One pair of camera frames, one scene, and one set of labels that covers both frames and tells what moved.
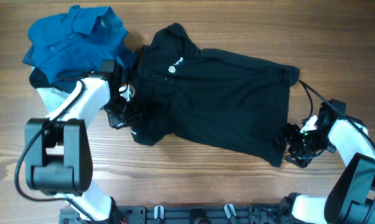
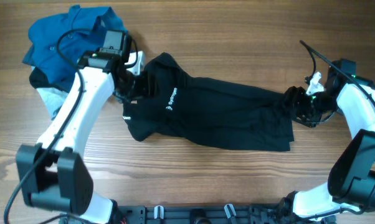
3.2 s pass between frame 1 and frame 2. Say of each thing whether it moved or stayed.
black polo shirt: moved
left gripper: moved
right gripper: moved
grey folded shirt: stayed
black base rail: stayed
